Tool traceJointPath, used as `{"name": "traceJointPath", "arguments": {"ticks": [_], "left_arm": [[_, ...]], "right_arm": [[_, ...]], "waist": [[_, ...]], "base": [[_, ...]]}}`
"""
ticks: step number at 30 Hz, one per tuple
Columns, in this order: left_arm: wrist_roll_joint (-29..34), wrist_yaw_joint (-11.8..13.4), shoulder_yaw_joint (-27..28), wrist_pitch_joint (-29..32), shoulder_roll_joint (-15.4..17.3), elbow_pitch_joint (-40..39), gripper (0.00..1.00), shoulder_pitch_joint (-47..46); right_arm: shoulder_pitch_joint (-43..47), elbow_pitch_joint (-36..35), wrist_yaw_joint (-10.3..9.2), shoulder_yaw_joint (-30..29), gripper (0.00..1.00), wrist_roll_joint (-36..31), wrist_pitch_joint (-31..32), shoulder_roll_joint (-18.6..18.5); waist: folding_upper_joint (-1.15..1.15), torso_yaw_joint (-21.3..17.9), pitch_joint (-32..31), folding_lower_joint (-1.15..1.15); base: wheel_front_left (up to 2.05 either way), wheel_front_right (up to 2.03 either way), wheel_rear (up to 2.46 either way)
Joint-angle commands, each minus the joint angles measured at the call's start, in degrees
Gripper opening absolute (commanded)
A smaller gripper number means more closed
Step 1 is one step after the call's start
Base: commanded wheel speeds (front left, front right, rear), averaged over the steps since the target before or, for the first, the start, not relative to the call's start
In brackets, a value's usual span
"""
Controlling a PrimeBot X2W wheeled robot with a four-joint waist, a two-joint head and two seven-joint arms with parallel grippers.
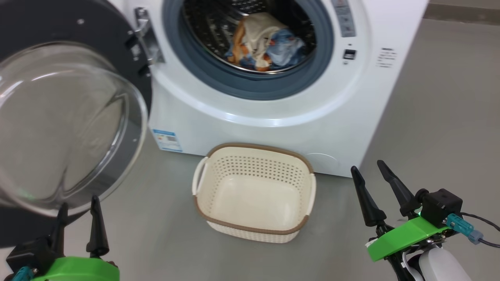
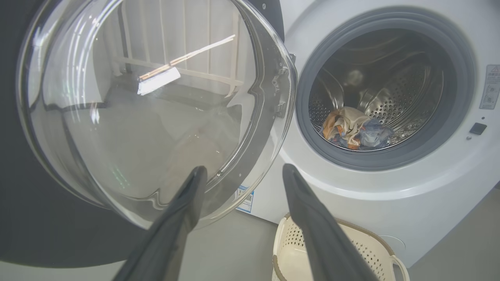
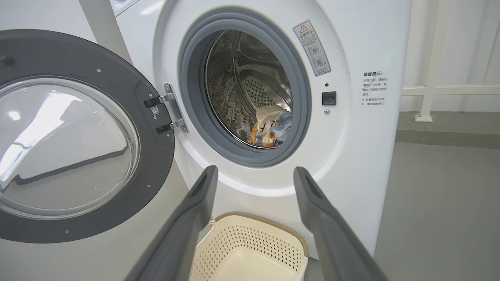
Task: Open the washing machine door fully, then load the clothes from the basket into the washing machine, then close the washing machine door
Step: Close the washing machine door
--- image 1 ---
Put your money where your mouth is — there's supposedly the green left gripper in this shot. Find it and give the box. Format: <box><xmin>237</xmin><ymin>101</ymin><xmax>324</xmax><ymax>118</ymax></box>
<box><xmin>33</xmin><ymin>195</ymin><xmax>120</xmax><ymax>281</ymax></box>

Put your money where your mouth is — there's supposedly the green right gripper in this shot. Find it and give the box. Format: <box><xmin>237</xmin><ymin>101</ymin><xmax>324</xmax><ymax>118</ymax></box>
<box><xmin>350</xmin><ymin>160</ymin><xmax>450</xmax><ymax>262</ymax></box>

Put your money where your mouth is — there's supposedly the washing machine glass door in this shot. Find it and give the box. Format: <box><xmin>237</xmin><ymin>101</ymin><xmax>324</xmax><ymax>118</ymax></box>
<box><xmin>0</xmin><ymin>0</ymin><xmax>154</xmax><ymax>248</ymax></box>

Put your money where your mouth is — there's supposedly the light blue garment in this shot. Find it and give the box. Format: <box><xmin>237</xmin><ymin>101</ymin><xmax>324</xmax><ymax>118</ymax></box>
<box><xmin>268</xmin><ymin>28</ymin><xmax>307</xmax><ymax>67</ymax></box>

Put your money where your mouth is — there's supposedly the pile of mixed clothes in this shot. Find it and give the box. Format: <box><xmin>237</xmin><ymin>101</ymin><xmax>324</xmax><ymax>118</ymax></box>
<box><xmin>225</xmin><ymin>12</ymin><xmax>291</xmax><ymax>73</ymax></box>

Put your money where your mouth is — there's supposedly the white front-load washing machine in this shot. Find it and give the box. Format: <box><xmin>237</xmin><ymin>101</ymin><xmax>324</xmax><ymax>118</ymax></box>
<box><xmin>105</xmin><ymin>0</ymin><xmax>430</xmax><ymax>178</ymax></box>

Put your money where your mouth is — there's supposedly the metal door hinge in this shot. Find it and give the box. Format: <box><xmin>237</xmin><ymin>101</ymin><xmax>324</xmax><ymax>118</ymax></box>
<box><xmin>134</xmin><ymin>7</ymin><xmax>165</xmax><ymax>65</ymax></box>

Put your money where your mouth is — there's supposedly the washing machine drum with laundry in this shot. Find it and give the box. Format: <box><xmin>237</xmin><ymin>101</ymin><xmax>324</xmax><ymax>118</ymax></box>
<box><xmin>182</xmin><ymin>0</ymin><xmax>317</xmax><ymax>75</ymax></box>

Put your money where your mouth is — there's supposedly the round drain filter cover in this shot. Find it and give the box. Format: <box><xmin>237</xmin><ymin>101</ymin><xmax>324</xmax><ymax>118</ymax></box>
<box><xmin>305</xmin><ymin>153</ymin><xmax>339</xmax><ymax>174</ymax></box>

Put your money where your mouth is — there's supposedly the blue energy label sticker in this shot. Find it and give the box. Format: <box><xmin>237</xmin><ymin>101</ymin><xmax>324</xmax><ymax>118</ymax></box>
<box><xmin>152</xmin><ymin>129</ymin><xmax>183</xmax><ymax>152</ymax></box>

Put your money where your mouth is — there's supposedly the cream perforated laundry basket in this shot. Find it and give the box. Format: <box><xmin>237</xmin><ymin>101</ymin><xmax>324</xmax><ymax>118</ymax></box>
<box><xmin>192</xmin><ymin>143</ymin><xmax>316</xmax><ymax>244</ymax></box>

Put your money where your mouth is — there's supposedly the grey warning sticker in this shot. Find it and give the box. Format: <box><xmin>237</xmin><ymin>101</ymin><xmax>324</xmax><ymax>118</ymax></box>
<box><xmin>331</xmin><ymin>0</ymin><xmax>357</xmax><ymax>38</ymax></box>

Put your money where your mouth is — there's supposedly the teal left camera connector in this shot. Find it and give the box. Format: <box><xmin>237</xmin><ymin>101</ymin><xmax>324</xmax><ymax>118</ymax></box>
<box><xmin>12</xmin><ymin>267</ymin><xmax>36</xmax><ymax>281</ymax></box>

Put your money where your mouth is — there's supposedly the teal camera connector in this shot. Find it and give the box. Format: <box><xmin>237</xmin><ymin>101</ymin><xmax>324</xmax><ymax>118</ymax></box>
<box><xmin>445</xmin><ymin>213</ymin><xmax>484</xmax><ymax>245</ymax></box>
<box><xmin>12</xmin><ymin>267</ymin><xmax>36</xmax><ymax>281</ymax></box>

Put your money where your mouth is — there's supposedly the teal right camera connector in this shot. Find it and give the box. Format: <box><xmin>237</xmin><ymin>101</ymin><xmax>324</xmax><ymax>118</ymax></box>
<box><xmin>445</xmin><ymin>213</ymin><xmax>484</xmax><ymax>245</ymax></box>

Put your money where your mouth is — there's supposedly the thin black camera cable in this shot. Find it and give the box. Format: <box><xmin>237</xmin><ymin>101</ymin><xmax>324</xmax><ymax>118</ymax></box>
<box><xmin>461</xmin><ymin>212</ymin><xmax>500</xmax><ymax>248</ymax></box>

